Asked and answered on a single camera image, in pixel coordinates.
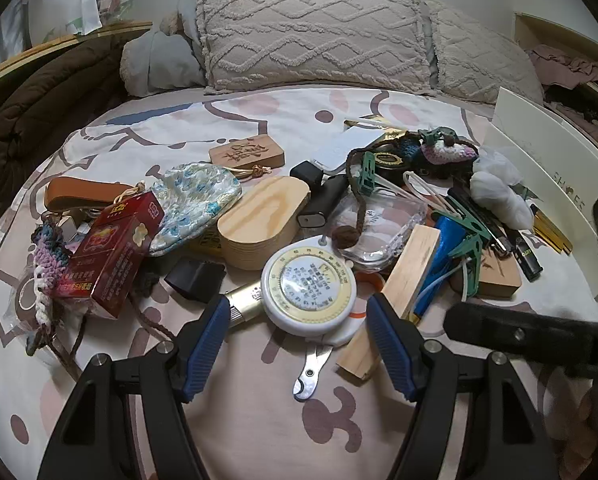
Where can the engraved wooden board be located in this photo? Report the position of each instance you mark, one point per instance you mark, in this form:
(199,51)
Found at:
(499,277)

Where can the green plastic clip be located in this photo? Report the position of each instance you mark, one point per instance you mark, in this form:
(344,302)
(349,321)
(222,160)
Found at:
(369,175)
(466,252)
(436,135)

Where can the black plug adapter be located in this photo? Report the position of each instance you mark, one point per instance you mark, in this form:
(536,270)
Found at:
(194,278)

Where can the long wooden block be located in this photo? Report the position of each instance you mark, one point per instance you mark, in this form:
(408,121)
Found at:
(404,285)

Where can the grey rolled blanket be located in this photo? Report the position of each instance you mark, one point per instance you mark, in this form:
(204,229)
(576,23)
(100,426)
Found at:
(154,60)

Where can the black charger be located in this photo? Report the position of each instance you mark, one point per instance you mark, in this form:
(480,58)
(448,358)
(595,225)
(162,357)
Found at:
(306,174)

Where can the black lighter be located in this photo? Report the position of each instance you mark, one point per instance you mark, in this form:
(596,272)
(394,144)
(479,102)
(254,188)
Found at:
(526,260)

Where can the brown blanket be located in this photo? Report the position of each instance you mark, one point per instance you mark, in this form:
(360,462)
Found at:
(44,100)

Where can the clear plastic case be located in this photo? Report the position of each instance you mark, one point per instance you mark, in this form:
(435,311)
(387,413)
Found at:
(379,232)

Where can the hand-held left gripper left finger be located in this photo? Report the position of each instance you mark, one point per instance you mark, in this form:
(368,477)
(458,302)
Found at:
(206,345)

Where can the round tape measure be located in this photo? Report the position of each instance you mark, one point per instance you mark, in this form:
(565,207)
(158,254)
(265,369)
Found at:
(309,285)

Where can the black power bank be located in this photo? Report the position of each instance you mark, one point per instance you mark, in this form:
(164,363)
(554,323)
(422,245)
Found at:
(321,205)

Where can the white cardboard box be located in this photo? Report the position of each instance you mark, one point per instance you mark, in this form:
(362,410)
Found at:
(539,160)

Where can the black round tin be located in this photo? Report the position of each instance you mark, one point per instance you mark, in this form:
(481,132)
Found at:
(390,160)

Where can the red cigarette pack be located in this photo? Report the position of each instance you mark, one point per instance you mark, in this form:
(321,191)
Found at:
(109,255)

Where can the white textured case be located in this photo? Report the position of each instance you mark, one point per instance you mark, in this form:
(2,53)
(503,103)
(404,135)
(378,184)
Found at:
(346,150)

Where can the black pen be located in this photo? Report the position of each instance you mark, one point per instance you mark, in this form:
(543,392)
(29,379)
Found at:
(484,225)

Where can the pink clothes pile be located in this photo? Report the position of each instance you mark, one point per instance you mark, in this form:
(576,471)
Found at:
(564,62)

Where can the purple white crochet pouch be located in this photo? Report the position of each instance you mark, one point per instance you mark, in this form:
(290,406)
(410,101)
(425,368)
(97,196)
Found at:
(46,260)

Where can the silver nail clipper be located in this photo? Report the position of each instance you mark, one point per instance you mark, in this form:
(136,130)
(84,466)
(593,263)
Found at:
(309,375)

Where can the wall niche shelf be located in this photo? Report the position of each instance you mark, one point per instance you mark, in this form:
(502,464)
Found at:
(534,27)

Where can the printed blanket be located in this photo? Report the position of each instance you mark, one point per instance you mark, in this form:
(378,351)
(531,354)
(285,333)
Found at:
(259,425)

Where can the engraved wooden tag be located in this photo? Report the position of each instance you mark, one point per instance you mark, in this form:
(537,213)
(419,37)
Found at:
(249,152)

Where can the white gauze bundle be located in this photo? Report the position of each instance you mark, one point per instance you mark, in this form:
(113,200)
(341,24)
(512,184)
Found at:
(504,200)

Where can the blue tube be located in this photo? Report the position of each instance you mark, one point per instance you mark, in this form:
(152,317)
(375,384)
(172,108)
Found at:
(446,240)

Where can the dark clothes pile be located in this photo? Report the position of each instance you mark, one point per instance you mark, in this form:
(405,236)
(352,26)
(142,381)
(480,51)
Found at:
(579,107)

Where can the white plastic clip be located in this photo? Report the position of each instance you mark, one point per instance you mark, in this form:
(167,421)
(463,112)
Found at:
(424,187)

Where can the oval wooden box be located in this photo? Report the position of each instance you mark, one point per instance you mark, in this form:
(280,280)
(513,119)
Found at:
(259,225)

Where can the beige knit pillow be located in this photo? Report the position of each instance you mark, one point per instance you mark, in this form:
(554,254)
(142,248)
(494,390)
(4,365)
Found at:
(479,55)
(309,35)

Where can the floral fabric pouch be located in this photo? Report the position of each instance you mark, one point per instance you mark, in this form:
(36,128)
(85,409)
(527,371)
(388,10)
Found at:
(194,200)

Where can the gold ribbed lighter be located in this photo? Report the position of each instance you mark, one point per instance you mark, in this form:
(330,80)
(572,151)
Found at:
(244,302)

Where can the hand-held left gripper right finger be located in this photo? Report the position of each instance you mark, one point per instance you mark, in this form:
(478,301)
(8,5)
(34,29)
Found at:
(394,345)

